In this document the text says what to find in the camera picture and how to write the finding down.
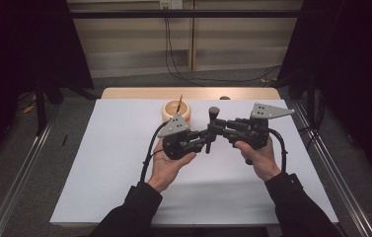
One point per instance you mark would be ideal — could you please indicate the thin grey gold-tipped brush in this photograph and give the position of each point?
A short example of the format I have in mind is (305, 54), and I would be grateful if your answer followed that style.
(180, 102)

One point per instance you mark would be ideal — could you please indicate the person's right hand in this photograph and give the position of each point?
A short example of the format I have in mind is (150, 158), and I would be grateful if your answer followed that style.
(262, 163)

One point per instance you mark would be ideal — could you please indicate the black makeup brush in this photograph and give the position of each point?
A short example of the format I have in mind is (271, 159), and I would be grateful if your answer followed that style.
(213, 112)

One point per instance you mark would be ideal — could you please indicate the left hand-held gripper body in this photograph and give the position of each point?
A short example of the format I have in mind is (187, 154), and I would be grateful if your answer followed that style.
(177, 144)

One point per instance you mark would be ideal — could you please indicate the cream ringed brush holder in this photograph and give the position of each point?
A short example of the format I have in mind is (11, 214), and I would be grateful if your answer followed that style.
(170, 112)

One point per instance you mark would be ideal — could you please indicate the metal floor rail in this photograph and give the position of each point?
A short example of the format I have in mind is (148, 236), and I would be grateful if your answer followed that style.
(338, 177)
(19, 177)

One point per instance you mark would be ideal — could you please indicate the black metal stand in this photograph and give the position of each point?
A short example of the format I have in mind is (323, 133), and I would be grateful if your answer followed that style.
(40, 108)

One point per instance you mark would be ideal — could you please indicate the black curtain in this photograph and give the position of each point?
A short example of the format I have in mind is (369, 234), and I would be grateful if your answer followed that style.
(25, 49)
(351, 65)

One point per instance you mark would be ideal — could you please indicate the white wall socket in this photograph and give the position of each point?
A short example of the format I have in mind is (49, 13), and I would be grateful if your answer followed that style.
(171, 4)

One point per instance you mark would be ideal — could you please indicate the person's left hand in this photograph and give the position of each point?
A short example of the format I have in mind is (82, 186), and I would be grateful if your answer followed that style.
(165, 171)

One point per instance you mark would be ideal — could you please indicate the white table sheet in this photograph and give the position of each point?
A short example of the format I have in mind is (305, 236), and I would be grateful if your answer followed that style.
(108, 164)

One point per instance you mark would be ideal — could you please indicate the small dark round object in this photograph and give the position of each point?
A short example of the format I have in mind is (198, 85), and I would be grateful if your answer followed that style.
(224, 97)

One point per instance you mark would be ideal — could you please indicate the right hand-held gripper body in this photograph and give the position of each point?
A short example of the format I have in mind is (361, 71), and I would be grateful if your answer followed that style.
(252, 131)

